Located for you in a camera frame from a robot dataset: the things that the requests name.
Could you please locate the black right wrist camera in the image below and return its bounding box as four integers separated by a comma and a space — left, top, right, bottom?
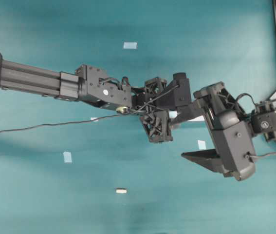
211, 121, 256, 181

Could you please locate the blue tape marker left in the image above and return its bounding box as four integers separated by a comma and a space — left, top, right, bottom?
63, 152, 72, 163

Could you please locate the blue tape marker top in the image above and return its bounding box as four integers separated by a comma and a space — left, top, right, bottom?
123, 42, 137, 49

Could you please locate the blue tape marker right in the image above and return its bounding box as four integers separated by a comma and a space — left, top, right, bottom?
198, 140, 206, 150

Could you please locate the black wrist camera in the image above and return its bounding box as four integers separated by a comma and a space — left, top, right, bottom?
155, 72, 191, 110
211, 121, 256, 181

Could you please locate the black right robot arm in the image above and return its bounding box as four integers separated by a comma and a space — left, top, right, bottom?
182, 82, 276, 181

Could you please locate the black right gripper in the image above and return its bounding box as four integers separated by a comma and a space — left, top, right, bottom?
181, 82, 247, 172

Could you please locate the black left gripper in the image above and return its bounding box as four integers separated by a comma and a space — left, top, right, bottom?
132, 77, 191, 143

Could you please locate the small wooden dowel rod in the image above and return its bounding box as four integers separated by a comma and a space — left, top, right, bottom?
115, 188, 127, 194

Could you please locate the white particleboard wooden board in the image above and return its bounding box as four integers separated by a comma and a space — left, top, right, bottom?
169, 111, 205, 121

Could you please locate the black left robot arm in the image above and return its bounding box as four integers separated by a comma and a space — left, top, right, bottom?
0, 53, 193, 143

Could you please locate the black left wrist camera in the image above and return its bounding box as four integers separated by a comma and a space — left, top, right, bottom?
155, 72, 191, 110

